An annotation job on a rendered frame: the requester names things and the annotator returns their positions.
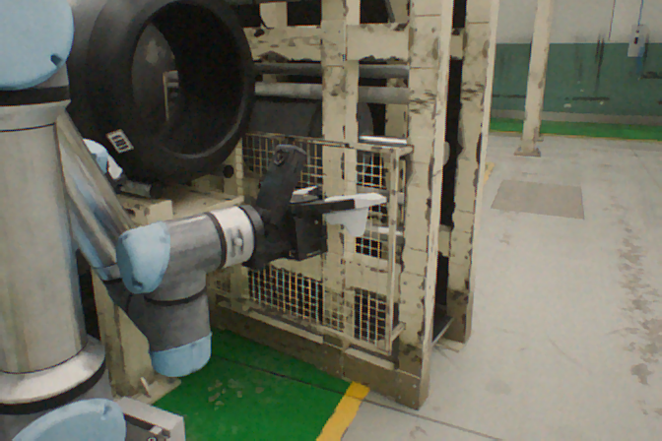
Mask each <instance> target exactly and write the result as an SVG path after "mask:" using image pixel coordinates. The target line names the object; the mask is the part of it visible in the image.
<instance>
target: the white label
mask: <svg viewBox="0 0 662 441"><path fill-rule="evenodd" d="M106 136H107V138H108V139H109V141H110V142H111V144H112V145H113V146H115V148H116V149H117V152H118V153H119V154H121V153H124V152H128V150H130V149H133V147H132V145H131V144H130V142H129V141H128V138H127V137H125V135H124V134H123V132H122V131H121V130H118V131H116V132H112V133H109V134H106Z"/></svg>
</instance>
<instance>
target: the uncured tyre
mask: <svg viewBox="0 0 662 441"><path fill-rule="evenodd" d="M68 3H69V5H70V8H71V12H72V18H73V40H72V45H71V48H70V52H69V55H68V57H67V59H66V66H67V74H68V82H69V92H70V99H71V102H70V103H69V104H68V106H67V107H66V108H65V109H66V111H67V112H68V115H69V117H70V118H71V120H72V122H73V123H74V125H75V127H77V129H78V131H79V132H80V134H81V136H82V137H83V138H84V140H89V141H93V142H95V143H97V144H99V145H102V146H104V147H105V148H106V151H107V153H108V155H109V156H111V158H112V159H114V161H115V162H116V165H117V166H118V167H120V168H121V169H122V171H123V173H124V174H125V177H131V178H136V179H141V180H146V181H152V182H156V183H162V184H173V183H181V182H186V181H192V180H195V179H198V178H202V177H204V175H206V174H208V173H209V172H211V171H214V170H215V169H216V168H218V167H219V166H220V165H221V164H222V162H223V161H224V160H225V159H227V158H228V157H229V156H230V155H231V154H232V152H233V149H234V148H235V146H236V145H238V143H239V141H240V140H241V137H242V135H243V133H244V131H245V129H246V127H247V123H248V120H249V117H251V113H252V109H253V104H254V97H255V69H254V61H253V56H252V51H251V47H249V44H248V41H247V37H246V35H245V33H244V31H243V29H242V26H241V24H240V22H239V20H238V19H237V18H236V16H235V13H234V12H233V10H232V8H231V7H230V6H229V4H228V2H227V1H226V0H68ZM148 23H152V24H154V25H155V26H156V27H157V29H158V30H159V32H160V33H161V34H163V35H164V37H165V40H166V41H167V43H168V45H169V47H170V49H171V51H172V54H173V57H174V61H176V66H177V71H178V94H177V99H176V103H175V104H174V107H173V110H172V112H171V114H170V117H169V119H168V120H167V122H166V123H165V125H163V127H162V128H161V129H160V130H159V131H158V132H157V133H156V134H154V135H152V134H150V132H149V131H148V130H147V128H146V127H145V124H144V122H143V120H142V118H141V116H140V113H139V110H137V107H136V104H135V99H134V95H133V90H132V65H133V57H134V53H135V48H136V45H137V43H139V40H140V37H141V35H142V33H143V31H144V30H145V28H146V26H147V24H148ZM118 130H121V131H122V132H123V134H124V135H125V137H127V138H128V141H129V142H130V144H131V145H132V147H133V149H130V150H128V152H124V153H121V154H119V153H118V152H117V149H116V148H115V146H113V145H112V144H111V142H110V141H109V139H108V138H107V136H106V134H109V133H112V132H116V131H118Z"/></svg>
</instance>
